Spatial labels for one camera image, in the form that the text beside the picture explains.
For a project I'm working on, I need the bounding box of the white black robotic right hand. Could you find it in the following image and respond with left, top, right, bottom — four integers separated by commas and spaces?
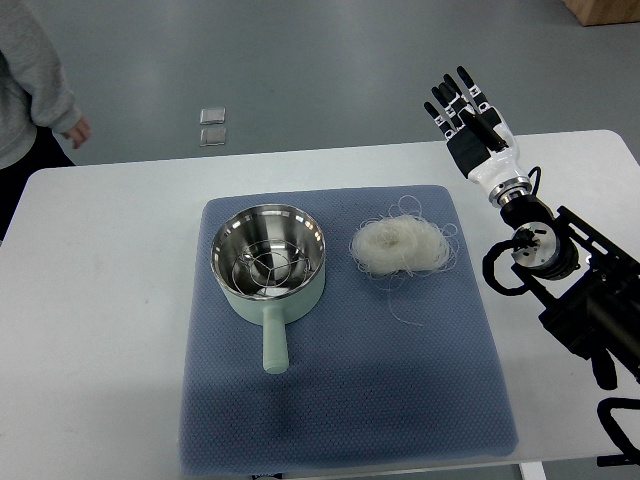
424, 66, 534, 208

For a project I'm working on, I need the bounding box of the bystander bare hand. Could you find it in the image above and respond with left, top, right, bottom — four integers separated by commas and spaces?
62, 116, 92, 149

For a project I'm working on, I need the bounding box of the white vermicelli noodle bundle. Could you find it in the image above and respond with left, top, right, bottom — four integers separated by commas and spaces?
348, 194, 460, 328

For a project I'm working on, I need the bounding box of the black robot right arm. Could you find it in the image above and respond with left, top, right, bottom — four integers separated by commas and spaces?
482, 194, 639, 391

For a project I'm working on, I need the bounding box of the mint green steel pot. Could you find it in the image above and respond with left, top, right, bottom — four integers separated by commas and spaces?
211, 204, 326, 374

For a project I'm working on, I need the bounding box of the person in grey sweater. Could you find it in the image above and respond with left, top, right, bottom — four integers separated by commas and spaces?
0, 0, 84, 241

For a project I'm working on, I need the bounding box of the upper metal floor plate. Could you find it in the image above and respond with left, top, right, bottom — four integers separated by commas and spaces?
199, 107, 226, 125

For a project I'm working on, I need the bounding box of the brown cardboard box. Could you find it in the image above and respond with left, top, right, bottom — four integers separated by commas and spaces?
563, 0, 639, 26

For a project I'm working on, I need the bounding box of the black cable loop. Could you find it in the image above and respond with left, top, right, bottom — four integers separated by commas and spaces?
481, 238, 531, 296

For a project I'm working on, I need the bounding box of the wire steaming rack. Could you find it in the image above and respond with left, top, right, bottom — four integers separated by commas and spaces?
230, 240, 313, 298

